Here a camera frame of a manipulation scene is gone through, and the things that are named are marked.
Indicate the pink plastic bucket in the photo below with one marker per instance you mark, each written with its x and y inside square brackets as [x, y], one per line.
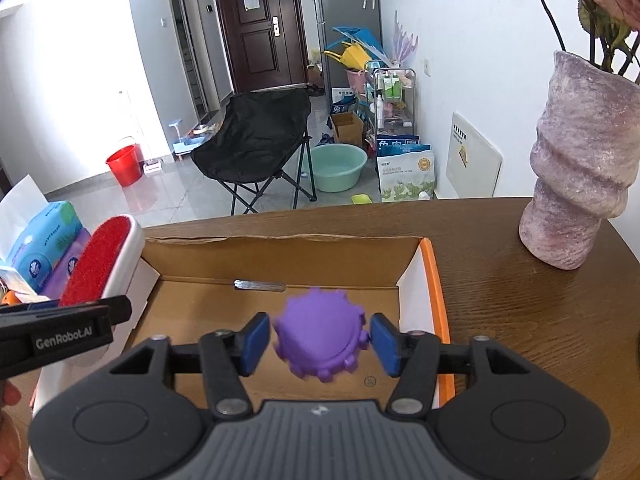
[357, 80]

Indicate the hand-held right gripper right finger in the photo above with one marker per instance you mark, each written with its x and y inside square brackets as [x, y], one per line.
[385, 350]

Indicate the orange fruit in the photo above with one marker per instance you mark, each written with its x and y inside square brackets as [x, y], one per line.
[6, 299]

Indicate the yellow plastic dustpan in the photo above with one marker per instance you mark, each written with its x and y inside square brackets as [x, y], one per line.
[352, 55]

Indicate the blue plastic dustpan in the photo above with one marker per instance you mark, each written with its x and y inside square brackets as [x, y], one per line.
[362, 37]

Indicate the white flat mop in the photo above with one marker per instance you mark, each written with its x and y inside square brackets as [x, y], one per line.
[152, 166]

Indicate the lilac wing-shaped ornament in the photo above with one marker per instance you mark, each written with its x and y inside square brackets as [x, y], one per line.
[405, 40]

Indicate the blue and white sack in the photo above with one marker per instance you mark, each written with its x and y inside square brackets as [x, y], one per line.
[342, 102]

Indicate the red and white lint brush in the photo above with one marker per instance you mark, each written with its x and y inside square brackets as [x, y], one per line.
[100, 255]

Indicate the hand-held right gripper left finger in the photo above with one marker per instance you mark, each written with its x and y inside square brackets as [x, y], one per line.
[255, 342]

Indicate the blue feed bag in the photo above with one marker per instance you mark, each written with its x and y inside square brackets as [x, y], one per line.
[397, 142]

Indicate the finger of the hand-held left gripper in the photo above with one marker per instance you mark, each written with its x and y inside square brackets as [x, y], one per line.
[100, 310]

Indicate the white and green feed bag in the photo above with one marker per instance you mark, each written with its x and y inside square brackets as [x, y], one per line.
[407, 175]

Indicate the green plastic basin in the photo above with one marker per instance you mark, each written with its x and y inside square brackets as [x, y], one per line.
[332, 165]

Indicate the small green floor bowl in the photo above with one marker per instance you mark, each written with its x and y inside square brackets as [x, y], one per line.
[361, 199]

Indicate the black folding chair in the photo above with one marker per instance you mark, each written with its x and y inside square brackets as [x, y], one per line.
[250, 135]

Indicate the white rectangular board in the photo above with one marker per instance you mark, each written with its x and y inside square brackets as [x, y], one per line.
[472, 160]

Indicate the person's left hand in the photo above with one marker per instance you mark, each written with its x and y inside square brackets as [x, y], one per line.
[7, 395]

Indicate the blue tissue pack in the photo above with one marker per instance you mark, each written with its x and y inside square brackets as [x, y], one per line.
[45, 240]

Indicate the white wall socket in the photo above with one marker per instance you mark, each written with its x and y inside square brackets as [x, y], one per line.
[426, 67]

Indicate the dark brown entrance door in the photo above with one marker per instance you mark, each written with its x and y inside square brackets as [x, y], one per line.
[260, 35]

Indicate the blue pet feeder stand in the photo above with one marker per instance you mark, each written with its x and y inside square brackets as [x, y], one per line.
[181, 142]

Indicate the small silver metal comb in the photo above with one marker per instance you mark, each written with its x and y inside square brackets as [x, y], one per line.
[260, 286]

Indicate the open cardboard carton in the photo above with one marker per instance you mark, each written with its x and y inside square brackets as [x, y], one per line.
[347, 130]

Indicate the red plastic bucket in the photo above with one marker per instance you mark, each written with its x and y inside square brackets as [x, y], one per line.
[125, 165]

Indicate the orange-edged cardboard box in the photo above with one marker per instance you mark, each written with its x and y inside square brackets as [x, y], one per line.
[200, 310]

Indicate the mottled lilac ceramic vase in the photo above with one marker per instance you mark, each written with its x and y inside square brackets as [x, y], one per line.
[575, 160]

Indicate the purple gear-shaped lid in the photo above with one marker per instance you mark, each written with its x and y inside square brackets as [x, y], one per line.
[320, 332]

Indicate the purple tissue pack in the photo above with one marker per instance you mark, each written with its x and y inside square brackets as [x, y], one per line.
[70, 265]

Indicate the grey refrigerator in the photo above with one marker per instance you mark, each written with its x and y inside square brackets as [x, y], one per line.
[345, 0]

